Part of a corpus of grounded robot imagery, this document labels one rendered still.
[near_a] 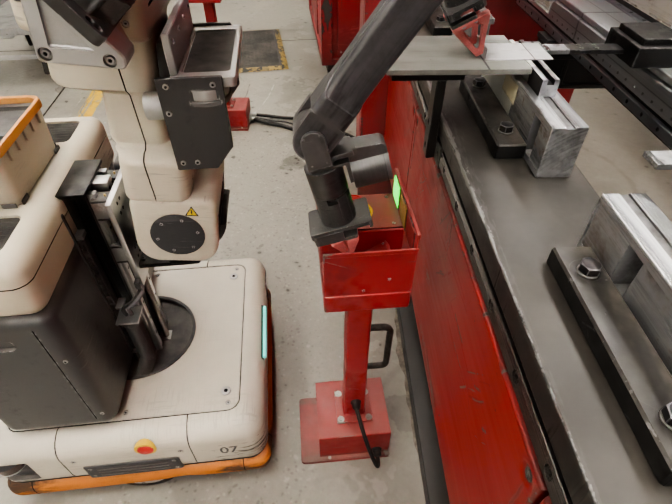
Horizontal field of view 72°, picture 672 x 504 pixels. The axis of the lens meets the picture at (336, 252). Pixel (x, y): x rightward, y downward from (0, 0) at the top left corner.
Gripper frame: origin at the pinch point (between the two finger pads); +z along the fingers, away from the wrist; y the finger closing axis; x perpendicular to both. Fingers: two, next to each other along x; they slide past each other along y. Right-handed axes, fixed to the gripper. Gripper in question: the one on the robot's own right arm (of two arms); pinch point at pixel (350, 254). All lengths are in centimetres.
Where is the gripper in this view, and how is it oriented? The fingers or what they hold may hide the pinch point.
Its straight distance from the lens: 81.8
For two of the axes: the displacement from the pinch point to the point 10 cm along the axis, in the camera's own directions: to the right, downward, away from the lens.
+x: -1.0, -6.8, 7.3
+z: 2.4, 6.9, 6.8
